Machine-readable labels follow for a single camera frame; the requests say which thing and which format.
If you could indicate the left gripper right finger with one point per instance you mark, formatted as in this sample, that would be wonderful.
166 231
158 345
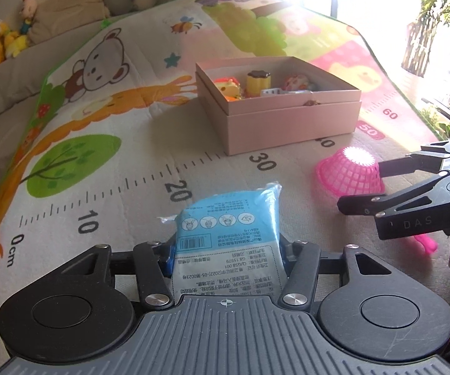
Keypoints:
301 260

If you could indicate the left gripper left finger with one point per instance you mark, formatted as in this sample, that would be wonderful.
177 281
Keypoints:
153 291

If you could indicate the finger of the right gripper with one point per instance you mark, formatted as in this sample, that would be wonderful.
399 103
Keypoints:
361 204
408 164

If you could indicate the pink plastic strainer scoop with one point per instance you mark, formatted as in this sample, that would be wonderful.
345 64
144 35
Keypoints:
351 171

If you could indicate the blue white wipes packet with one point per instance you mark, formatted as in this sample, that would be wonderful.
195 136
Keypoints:
229 244

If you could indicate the pink pig toy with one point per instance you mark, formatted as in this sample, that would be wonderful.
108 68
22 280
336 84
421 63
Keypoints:
299 82

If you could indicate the yellow pudding toy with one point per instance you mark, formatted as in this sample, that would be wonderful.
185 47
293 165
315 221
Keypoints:
256 82

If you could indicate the pink cardboard box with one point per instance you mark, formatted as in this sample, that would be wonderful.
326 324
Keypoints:
275 119

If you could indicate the colourful cartoon play mat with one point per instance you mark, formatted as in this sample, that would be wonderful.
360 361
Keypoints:
118 139

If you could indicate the small yellow duck plush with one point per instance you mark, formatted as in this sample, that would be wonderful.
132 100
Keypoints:
13 42

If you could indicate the beige folded blanket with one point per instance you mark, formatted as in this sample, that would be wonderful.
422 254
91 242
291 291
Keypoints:
55 17

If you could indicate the pink doll figure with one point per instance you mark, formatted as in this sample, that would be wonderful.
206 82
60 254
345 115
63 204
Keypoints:
27 13

